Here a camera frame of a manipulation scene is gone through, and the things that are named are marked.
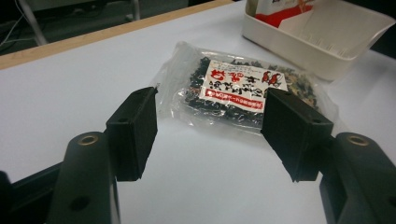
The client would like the bundle of floor cables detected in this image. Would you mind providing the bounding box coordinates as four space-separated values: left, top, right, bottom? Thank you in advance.
0 0 27 50

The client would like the red seasoning packet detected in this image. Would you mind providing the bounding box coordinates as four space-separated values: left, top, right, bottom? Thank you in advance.
255 0 316 29

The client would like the clear dried seaweed packet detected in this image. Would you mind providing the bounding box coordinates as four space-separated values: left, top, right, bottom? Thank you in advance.
150 40 340 138

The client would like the beige green seasoning packet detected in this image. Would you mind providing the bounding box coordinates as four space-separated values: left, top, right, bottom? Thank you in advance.
245 0 260 17

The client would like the grey metal desk frame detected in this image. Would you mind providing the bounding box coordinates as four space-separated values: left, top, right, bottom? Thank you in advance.
17 0 142 47

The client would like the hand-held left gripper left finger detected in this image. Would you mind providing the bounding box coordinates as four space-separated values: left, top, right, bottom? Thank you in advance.
105 86 159 183

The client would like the white plastic container box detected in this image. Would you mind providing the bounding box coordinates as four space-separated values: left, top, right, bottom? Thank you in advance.
241 0 396 83

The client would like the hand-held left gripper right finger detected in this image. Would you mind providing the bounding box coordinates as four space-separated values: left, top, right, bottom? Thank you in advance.
260 87 335 183

